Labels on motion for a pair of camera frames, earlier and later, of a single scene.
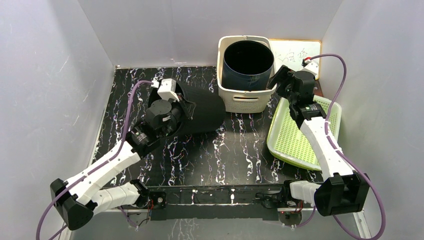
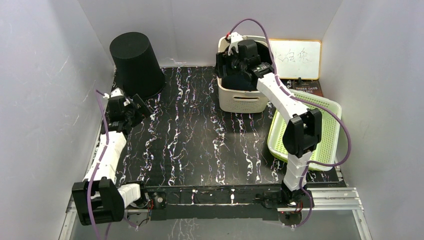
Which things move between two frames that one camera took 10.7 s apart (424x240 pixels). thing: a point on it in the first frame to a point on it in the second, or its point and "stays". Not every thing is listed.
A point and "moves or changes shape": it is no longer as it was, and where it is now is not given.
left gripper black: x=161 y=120 to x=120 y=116
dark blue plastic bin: x=246 y=66 moves or changes shape
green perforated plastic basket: x=287 y=142 stays
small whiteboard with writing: x=291 y=53 stays
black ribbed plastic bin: x=203 y=112 to x=139 y=70
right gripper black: x=284 y=75 to x=222 y=60
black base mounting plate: x=219 y=202 stays
